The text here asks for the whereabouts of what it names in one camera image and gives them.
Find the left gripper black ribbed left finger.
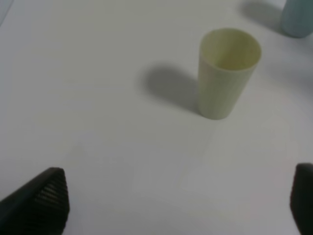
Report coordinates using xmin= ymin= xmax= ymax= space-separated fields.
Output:
xmin=0 ymin=167 xmax=70 ymax=235

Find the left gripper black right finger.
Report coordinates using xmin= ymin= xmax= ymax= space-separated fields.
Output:
xmin=290 ymin=163 xmax=313 ymax=235

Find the pale yellow-green plastic cup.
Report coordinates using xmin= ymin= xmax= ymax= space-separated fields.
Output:
xmin=198 ymin=28 xmax=262 ymax=120

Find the teal plastic cup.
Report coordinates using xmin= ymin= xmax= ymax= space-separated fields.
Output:
xmin=281 ymin=0 xmax=313 ymax=38

